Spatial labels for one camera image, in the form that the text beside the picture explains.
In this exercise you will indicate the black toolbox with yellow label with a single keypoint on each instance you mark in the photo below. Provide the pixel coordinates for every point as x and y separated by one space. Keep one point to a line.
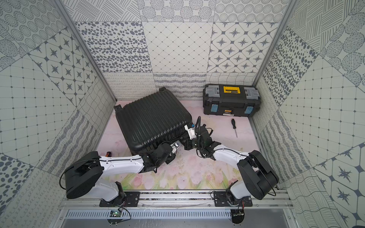
230 100

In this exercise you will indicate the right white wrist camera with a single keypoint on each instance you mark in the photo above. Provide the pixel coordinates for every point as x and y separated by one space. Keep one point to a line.
191 131

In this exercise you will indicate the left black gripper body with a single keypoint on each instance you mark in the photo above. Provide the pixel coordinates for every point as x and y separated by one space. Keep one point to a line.
170 148

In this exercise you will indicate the black ribbed hard-shell suitcase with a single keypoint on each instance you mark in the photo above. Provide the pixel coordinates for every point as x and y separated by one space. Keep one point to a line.
152 120

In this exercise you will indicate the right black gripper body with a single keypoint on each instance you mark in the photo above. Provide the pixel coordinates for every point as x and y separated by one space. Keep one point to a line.
191 144

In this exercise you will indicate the aluminium mounting rail frame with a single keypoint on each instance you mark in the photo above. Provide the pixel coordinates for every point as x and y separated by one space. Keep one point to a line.
174 204

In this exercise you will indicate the floral pink table mat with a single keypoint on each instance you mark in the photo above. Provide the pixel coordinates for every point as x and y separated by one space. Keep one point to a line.
187 171

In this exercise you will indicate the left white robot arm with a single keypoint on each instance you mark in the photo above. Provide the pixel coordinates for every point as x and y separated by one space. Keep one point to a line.
87 175

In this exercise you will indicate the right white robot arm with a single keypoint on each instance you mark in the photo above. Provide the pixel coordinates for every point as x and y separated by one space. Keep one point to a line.
258 177

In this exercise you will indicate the black handled screwdriver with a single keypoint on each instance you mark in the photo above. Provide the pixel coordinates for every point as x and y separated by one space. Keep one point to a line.
233 122

